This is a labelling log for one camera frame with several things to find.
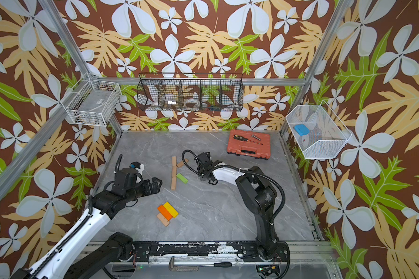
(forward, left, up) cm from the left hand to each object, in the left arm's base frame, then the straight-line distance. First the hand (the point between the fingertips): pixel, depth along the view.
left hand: (155, 181), depth 79 cm
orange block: (-7, -1, -16) cm, 17 cm away
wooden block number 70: (+14, -5, -15) cm, 21 cm away
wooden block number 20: (+22, -4, -15) cm, 27 cm away
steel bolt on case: (+39, -53, -10) cm, 67 cm away
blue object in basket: (+24, -72, +10) cm, 77 cm away
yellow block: (-8, -6, -15) cm, 19 cm away
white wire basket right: (+22, -77, +11) cm, 81 cm away
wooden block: (-13, -3, -15) cm, 20 cm away
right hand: (+13, -23, -15) cm, 31 cm away
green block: (+10, -10, -15) cm, 21 cm away
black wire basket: (+49, -11, +15) cm, 53 cm away
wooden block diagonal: (+4, -13, +10) cm, 17 cm away
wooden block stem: (+6, -5, -14) cm, 17 cm away
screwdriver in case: (+36, -44, -9) cm, 58 cm away
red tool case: (+32, -52, -11) cm, 62 cm away
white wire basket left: (+35, +34, +18) cm, 52 cm away
